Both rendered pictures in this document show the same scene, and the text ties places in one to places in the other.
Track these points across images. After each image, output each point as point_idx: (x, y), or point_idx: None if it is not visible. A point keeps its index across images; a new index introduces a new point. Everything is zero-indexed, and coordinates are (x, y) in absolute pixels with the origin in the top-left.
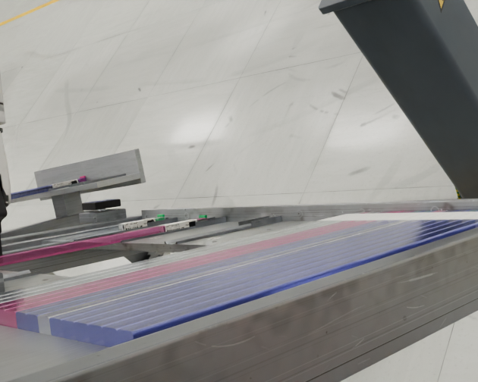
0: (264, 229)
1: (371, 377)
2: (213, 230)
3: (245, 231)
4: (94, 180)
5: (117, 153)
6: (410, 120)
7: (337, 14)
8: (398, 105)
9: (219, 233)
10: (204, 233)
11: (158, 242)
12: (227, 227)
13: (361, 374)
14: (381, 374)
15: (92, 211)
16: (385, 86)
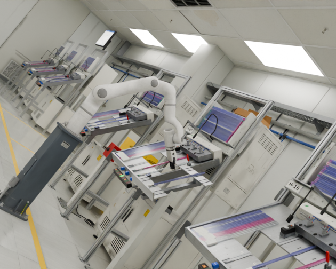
0: (133, 163)
1: (73, 251)
2: (137, 166)
3: (135, 163)
4: (144, 177)
5: (136, 175)
6: (52, 177)
7: (78, 143)
8: (55, 172)
9: (139, 163)
10: (141, 164)
11: (148, 163)
12: (134, 167)
13: (73, 253)
14: (71, 249)
15: (149, 176)
16: (61, 165)
